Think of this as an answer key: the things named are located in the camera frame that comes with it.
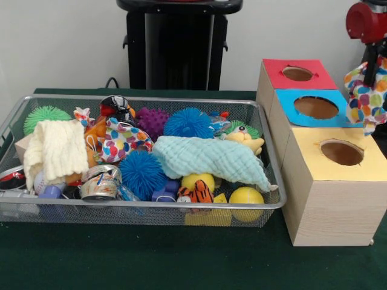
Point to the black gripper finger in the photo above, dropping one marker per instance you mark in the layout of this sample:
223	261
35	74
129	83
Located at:
378	57
370	66

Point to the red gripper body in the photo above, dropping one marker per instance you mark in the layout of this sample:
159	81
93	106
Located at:
372	25

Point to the colourful dotted cloth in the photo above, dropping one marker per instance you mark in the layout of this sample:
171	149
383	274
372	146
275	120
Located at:
121	142
362	102

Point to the wooden box with three holes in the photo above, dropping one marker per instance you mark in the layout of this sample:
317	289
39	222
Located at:
332	211

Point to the shallow clear mesh bin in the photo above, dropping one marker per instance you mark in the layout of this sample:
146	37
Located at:
90	211

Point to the green spiky monster toy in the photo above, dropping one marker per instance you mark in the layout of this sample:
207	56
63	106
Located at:
252	130

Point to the yellow smooth ball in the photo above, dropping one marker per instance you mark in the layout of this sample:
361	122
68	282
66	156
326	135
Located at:
246	199

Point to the light blue waffle cloth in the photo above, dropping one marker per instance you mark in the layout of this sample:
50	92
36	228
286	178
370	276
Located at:
205	157

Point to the blue spiky rubber ball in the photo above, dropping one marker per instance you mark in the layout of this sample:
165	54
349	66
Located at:
142	175
187	122

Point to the orange tiger plush toy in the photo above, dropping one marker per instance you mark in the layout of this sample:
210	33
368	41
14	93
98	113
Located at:
201	193

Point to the purple knobbly ball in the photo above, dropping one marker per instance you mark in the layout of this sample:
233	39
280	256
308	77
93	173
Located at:
152	121

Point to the dark green table cloth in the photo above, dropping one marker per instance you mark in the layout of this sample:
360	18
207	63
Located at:
151	256

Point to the cream waffle cloth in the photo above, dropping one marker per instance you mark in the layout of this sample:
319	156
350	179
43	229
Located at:
57	148

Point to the green spiky rubber ball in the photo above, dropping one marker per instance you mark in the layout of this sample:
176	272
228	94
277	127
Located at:
45	114

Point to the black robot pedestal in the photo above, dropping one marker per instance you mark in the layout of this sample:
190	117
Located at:
181	54

